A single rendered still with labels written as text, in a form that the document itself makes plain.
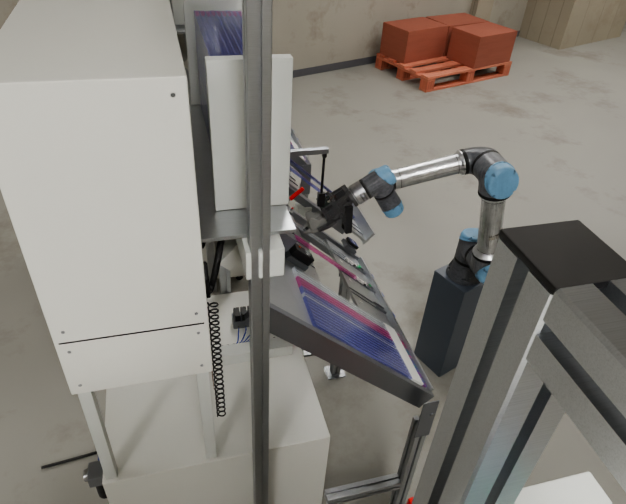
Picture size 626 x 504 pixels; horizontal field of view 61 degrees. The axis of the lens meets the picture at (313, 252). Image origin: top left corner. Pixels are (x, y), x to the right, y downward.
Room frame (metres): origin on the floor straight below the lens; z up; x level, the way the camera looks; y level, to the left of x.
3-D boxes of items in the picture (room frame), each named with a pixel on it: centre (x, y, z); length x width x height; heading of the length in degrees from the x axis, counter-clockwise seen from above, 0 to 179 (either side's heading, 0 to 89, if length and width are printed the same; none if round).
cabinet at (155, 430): (1.18, 0.32, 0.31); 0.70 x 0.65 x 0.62; 17
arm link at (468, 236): (1.84, -0.67, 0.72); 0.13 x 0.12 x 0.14; 13
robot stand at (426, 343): (1.85, -0.67, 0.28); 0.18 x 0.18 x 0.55; 37
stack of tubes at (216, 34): (1.27, 0.22, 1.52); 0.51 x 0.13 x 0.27; 17
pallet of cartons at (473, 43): (6.30, -1.35, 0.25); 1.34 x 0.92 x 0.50; 127
